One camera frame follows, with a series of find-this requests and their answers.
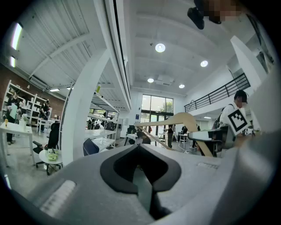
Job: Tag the small white table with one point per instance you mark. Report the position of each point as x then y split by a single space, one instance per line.
47 120

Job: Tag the black balcony railing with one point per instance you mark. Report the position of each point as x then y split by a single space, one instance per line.
219 92

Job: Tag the ceiling air conditioner unit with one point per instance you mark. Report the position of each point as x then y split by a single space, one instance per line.
164 80

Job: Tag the wooden clothes hanger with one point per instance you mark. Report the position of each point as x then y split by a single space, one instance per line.
186 115

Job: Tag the black head-mounted camera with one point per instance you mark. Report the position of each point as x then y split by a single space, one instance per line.
196 15

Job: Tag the white shelving unit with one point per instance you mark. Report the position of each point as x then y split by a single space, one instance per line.
33 105

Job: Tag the large white table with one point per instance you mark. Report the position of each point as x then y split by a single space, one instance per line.
15 130

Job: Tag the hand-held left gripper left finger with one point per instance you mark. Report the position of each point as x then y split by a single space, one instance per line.
87 186

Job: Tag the black office chair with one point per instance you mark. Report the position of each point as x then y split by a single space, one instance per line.
52 138

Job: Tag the round white side table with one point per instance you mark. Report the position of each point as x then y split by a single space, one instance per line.
51 161

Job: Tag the person's head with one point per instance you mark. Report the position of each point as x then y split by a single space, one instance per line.
226 9

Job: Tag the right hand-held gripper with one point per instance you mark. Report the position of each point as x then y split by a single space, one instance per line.
237 120

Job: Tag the long strip ceiling light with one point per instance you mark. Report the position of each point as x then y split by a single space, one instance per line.
54 89
13 61
17 36

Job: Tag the green items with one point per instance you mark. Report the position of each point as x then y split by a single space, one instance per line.
52 156

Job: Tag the white metal rack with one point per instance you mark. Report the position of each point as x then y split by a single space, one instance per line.
101 134

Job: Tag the round ceiling light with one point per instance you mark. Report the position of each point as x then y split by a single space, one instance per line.
181 86
160 47
150 80
204 63

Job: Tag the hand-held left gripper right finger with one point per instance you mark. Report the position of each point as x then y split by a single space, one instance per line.
193 186

